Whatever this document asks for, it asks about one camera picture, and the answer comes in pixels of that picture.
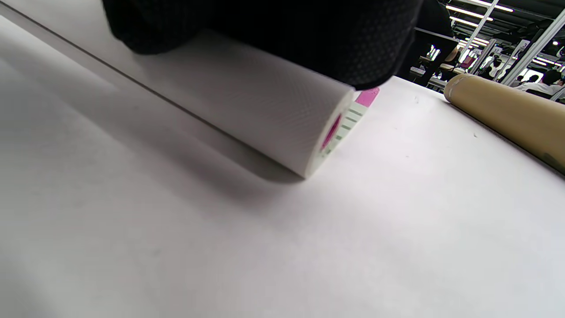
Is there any green striped mouse pad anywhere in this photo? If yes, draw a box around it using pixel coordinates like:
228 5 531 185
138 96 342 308
0 0 380 179

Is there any aluminium frame post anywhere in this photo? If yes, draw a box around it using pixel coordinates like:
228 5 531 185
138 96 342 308
501 9 565 87
459 0 500 63

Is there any brown cardboard mailing tube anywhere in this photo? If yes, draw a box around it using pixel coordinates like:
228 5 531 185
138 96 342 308
443 73 565 175

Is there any person's right hand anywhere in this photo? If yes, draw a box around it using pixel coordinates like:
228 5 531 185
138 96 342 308
102 0 424 91

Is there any ceiling light strip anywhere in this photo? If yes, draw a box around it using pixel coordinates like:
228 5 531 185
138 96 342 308
467 0 515 13
445 4 494 22
449 16 480 28

